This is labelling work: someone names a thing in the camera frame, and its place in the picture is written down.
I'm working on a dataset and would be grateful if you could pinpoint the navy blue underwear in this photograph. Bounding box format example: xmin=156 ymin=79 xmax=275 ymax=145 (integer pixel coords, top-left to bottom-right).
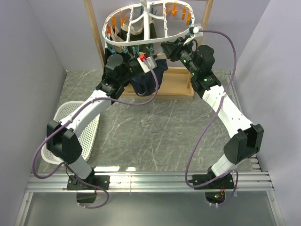
xmin=130 ymin=53 xmax=168 ymax=97

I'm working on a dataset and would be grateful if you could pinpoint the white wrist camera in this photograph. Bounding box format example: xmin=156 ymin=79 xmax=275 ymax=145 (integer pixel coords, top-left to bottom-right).
xmin=189 ymin=24 xmax=203 ymax=39
xmin=137 ymin=55 xmax=157 ymax=73

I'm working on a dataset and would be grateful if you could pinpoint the black hanging underwear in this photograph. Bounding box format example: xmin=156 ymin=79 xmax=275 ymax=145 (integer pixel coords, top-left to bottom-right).
xmin=105 ymin=25 xmax=132 ymax=63

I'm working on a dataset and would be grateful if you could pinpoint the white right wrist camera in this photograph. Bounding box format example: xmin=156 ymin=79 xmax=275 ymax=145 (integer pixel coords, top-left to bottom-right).
xmin=189 ymin=24 xmax=203 ymax=39

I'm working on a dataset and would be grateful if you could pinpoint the olive green hanging underwear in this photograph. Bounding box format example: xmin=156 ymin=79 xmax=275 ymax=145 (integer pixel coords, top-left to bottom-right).
xmin=124 ymin=22 xmax=160 ymax=47

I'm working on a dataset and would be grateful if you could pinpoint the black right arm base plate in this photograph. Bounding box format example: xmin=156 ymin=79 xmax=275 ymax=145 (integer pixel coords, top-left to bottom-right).
xmin=189 ymin=174 xmax=235 ymax=190

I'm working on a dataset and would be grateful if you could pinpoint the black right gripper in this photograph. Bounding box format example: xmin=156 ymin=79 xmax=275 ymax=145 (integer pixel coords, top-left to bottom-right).
xmin=161 ymin=36 xmax=199 ymax=77

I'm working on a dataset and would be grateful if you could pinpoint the white oval clip hanger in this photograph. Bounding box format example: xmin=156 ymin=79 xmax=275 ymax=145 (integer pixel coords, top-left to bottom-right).
xmin=102 ymin=0 xmax=197 ymax=47

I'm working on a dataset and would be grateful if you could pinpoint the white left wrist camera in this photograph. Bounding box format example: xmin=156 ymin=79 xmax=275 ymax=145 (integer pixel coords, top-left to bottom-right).
xmin=137 ymin=55 xmax=157 ymax=73

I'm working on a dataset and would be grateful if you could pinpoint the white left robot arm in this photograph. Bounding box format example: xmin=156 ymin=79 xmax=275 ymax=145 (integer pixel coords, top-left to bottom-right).
xmin=45 ymin=54 xmax=153 ymax=189

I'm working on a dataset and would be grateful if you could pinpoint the white perforated laundry basket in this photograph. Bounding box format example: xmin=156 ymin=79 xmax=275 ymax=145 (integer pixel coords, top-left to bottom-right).
xmin=41 ymin=101 xmax=100 ymax=165

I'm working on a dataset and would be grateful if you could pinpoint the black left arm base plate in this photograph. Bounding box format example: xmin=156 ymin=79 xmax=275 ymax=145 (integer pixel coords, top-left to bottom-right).
xmin=66 ymin=175 xmax=110 ymax=191

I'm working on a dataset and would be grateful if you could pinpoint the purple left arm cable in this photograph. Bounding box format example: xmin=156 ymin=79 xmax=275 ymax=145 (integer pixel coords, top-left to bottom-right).
xmin=31 ymin=58 xmax=158 ymax=209

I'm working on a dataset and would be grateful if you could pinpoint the wooden drying rack frame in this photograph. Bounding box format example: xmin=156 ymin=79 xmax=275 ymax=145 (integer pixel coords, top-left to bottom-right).
xmin=83 ymin=0 xmax=214 ymax=99

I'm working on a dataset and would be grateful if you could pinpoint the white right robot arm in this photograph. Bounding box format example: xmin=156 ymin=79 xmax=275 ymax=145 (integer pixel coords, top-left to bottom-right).
xmin=161 ymin=38 xmax=264 ymax=188

